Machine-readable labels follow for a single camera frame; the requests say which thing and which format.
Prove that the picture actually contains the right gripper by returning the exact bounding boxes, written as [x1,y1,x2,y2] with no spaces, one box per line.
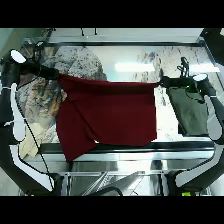
[159,75,188,90]

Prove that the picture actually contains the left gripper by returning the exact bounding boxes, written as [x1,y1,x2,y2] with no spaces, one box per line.
[38,65,62,81]

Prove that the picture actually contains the dark red T-shirt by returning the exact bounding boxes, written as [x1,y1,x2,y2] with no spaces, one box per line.
[55,73,160,163]

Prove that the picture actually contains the dark green garment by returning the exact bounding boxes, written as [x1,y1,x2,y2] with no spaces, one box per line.
[165,87,210,137]

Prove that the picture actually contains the beige garment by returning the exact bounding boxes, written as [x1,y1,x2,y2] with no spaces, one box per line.
[18,122,43,159]

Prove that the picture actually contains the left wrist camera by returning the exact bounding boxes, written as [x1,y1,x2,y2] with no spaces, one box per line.
[33,40,47,56]

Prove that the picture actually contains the silver frame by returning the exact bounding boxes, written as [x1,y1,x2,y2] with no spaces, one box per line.
[20,34,222,197]

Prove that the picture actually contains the black cable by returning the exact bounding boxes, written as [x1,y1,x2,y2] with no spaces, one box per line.
[13,94,56,192]
[89,185,125,197]

